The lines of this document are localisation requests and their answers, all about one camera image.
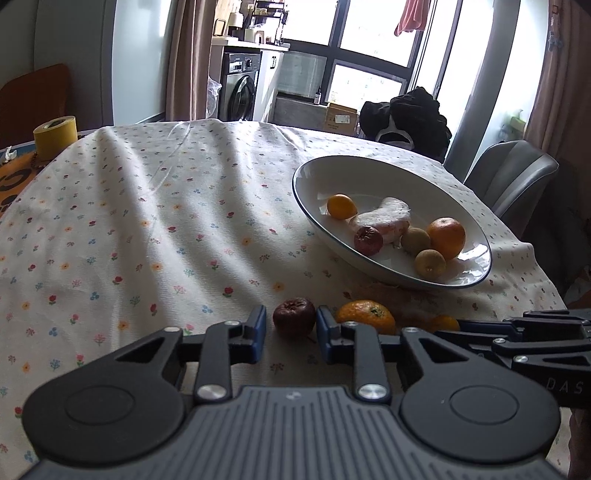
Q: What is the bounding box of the mandarin orange with leaf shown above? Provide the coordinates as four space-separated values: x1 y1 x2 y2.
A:
335 300 397 335

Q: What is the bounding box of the wrapped pink sausage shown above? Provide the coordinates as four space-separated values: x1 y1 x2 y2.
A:
349 197 411 244

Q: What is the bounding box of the yellow tape roll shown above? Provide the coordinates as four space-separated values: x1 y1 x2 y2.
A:
33 116 78 161

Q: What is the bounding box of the white refrigerator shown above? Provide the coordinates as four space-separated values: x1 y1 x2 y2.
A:
34 0 176 130

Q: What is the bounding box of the clear plastic bag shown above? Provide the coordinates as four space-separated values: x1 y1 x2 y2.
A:
205 77 222 118

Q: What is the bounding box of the brown kiwi fruit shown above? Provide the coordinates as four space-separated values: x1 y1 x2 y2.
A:
414 249 447 281
401 227 431 257

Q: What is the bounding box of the floral white tablecloth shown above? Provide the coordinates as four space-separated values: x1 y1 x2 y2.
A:
1 120 563 479

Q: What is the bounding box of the dark grey chair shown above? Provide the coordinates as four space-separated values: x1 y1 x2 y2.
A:
464 140 559 238

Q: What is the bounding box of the cardboard box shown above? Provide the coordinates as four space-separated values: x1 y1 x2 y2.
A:
322 103 358 136

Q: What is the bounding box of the orange wooden chair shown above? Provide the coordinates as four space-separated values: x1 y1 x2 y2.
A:
0 64 71 148

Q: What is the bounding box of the small orange kumquat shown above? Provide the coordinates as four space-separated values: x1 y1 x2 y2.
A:
327 194 358 220

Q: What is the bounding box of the small round orange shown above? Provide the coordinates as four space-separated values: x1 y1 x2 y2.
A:
427 315 460 333

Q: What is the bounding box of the silver washing machine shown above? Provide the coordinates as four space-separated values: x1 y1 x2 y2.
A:
218 52 262 122

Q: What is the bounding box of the white bowl with dark rim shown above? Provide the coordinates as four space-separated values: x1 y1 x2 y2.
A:
293 156 492 289

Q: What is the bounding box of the red hanging garment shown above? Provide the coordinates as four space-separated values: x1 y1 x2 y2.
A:
394 0 431 36

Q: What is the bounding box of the pink brown curtain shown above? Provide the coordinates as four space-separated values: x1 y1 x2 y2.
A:
165 0 216 121

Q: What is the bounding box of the white kitchen cabinet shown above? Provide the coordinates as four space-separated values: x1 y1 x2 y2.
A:
252 49 287 122

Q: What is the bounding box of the dark red small apple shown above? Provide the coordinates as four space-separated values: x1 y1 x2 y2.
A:
353 226 384 257

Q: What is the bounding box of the black clothes pile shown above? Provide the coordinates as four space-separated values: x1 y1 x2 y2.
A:
359 87 452 162

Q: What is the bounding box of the large orange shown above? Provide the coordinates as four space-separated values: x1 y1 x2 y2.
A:
427 217 466 261

